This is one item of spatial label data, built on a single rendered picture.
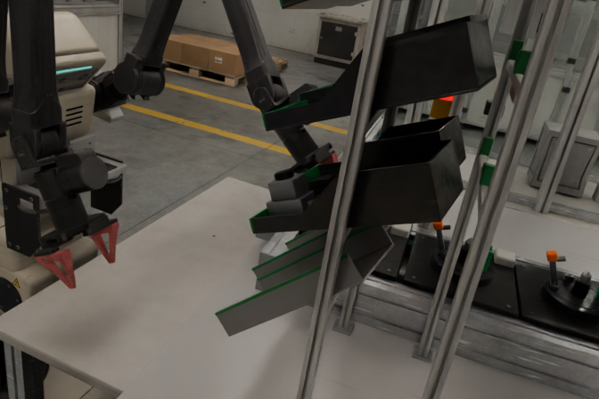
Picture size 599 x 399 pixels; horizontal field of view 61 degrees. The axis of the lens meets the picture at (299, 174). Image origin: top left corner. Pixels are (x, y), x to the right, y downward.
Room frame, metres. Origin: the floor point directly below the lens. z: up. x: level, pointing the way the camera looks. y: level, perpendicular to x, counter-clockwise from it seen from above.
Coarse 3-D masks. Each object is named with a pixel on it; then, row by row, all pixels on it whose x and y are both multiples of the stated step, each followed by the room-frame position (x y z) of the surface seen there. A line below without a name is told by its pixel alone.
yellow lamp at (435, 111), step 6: (432, 102) 1.25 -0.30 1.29; (438, 102) 1.23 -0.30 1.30; (444, 102) 1.23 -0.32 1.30; (450, 102) 1.23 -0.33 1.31; (432, 108) 1.24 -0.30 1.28; (438, 108) 1.23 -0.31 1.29; (444, 108) 1.23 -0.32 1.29; (432, 114) 1.24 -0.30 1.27; (438, 114) 1.23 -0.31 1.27; (444, 114) 1.23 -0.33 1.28
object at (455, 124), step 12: (432, 120) 0.84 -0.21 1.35; (444, 120) 0.83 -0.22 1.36; (456, 120) 0.81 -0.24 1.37; (384, 132) 0.87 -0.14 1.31; (396, 132) 0.86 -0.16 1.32; (408, 132) 0.86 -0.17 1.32; (420, 132) 0.85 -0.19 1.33; (432, 132) 0.71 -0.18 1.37; (444, 132) 0.73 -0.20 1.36; (456, 132) 0.80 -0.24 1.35; (372, 144) 0.75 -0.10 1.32; (384, 144) 0.74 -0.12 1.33; (396, 144) 0.73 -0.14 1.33; (408, 144) 0.73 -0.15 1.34; (456, 144) 0.78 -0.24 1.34; (312, 168) 0.90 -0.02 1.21; (324, 168) 0.92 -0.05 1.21; (336, 168) 0.91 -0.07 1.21; (312, 180) 0.79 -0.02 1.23; (324, 180) 0.78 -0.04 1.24
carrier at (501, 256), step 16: (416, 240) 1.13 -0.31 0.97; (432, 240) 1.15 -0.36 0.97; (416, 256) 1.05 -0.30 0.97; (432, 256) 1.04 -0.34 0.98; (464, 256) 1.02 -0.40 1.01; (496, 256) 1.09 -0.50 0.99; (512, 256) 1.09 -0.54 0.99; (416, 272) 0.99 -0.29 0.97; (432, 272) 1.00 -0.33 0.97; (496, 272) 1.04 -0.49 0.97; (512, 272) 1.05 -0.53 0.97; (432, 288) 0.93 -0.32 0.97; (448, 288) 0.94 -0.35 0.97; (480, 288) 0.96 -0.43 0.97; (496, 288) 0.97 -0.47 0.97; (512, 288) 0.98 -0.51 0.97; (480, 304) 0.90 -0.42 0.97; (496, 304) 0.91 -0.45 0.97; (512, 304) 0.92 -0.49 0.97
